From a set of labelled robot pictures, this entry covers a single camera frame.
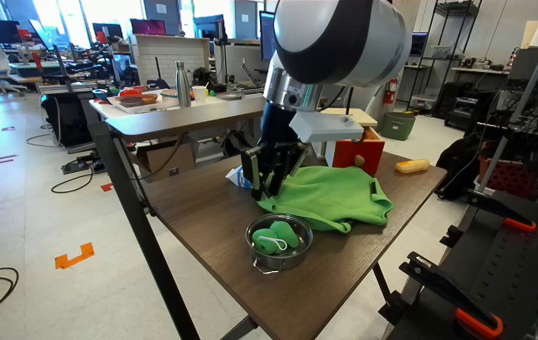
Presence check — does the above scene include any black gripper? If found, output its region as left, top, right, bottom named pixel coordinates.
left=239, top=101, right=307, bottom=203

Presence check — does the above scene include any green microfibre cloth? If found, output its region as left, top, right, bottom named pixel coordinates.
left=254, top=165, right=396, bottom=235

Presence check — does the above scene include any blue white milk carton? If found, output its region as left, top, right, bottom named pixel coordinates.
left=224, top=165, right=248, bottom=191

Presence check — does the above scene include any green plush toy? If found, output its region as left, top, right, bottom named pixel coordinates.
left=248, top=220, right=301, bottom=257

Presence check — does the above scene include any brown top office desk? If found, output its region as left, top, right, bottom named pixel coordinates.
left=86, top=89, right=269, bottom=159

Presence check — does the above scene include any small metal colander bowl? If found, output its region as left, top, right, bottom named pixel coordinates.
left=243, top=212, right=314, bottom=278

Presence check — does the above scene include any red fronted wooden drawer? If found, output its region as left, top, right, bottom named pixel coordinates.
left=331, top=127, right=386, bottom=178

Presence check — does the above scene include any brown cardboard box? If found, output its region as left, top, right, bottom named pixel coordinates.
left=133, top=138, right=197, bottom=182

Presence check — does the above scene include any white cup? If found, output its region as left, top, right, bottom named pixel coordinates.
left=190, top=84, right=209, bottom=104

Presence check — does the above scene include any silver metal water bottle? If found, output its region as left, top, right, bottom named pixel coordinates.
left=173, top=61, right=192, bottom=110

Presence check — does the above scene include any blue screen computer monitor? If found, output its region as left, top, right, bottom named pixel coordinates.
left=258, top=10, right=277, bottom=63

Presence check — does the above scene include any green plastic crate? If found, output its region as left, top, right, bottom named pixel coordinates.
left=377, top=110, right=416, bottom=142

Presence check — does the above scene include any yellow bread roll toy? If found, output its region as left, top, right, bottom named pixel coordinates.
left=394, top=157, right=431, bottom=176

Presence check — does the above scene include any white partition board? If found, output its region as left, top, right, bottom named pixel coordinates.
left=133, top=34, right=211, bottom=89

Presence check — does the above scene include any red fire extinguisher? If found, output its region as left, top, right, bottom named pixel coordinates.
left=380, top=76, right=399, bottom=108

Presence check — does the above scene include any red orange food bowl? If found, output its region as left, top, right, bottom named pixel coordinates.
left=116, top=85, right=160, bottom=108

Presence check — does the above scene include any black table brace rod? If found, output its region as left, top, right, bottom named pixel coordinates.
left=371, top=261, right=392, bottom=306

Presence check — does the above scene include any black floor power strip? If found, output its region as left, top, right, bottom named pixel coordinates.
left=58, top=150, right=103, bottom=176

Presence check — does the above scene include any black backpack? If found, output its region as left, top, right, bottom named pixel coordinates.
left=433, top=135, right=486, bottom=203

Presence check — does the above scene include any black metal shelf rack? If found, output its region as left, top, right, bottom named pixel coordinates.
left=407, top=0, right=482, bottom=110

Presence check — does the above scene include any red perforated crate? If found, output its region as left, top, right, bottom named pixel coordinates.
left=477, top=157, right=538, bottom=201

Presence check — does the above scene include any black perforated breadboard table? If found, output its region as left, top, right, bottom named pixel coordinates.
left=382, top=187, right=538, bottom=340

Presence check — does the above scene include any grey metal stand pole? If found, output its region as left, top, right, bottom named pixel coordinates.
left=473, top=0, right=538, bottom=195

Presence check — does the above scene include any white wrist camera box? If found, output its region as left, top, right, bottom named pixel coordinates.
left=286, top=112, right=365, bottom=144

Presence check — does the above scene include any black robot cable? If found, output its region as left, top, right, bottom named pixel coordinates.
left=316, top=84, right=354, bottom=121

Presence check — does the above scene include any black table leg post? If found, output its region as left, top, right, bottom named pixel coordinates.
left=76, top=93, right=201, bottom=340

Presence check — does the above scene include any black clamp orange handle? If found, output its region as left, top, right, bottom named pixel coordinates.
left=439, top=187, right=538, bottom=250
left=397, top=252, right=505, bottom=340

